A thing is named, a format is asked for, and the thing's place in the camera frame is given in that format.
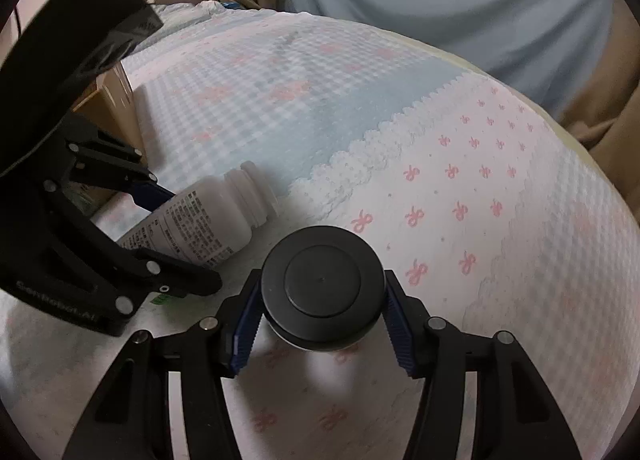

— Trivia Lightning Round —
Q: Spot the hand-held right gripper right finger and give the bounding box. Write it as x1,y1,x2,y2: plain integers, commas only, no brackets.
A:
382,270,583,460

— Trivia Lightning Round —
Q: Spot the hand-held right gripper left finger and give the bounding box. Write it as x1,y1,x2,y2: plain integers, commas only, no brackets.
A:
62,267,263,460

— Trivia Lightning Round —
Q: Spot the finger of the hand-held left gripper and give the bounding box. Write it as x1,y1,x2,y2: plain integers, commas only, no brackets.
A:
67,140,177,215
117,244,224,313

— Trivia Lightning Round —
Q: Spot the white plastic bottle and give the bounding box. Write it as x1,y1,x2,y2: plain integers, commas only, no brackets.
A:
117,161,280,271

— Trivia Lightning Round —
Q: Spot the cardboard box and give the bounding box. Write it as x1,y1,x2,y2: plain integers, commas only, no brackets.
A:
72,60,147,213

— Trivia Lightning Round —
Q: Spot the black lid jar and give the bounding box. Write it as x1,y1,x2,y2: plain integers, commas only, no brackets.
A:
260,226,387,353

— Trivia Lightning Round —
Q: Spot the light blue hanging cloth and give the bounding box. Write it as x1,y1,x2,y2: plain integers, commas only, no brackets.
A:
280,0,616,105

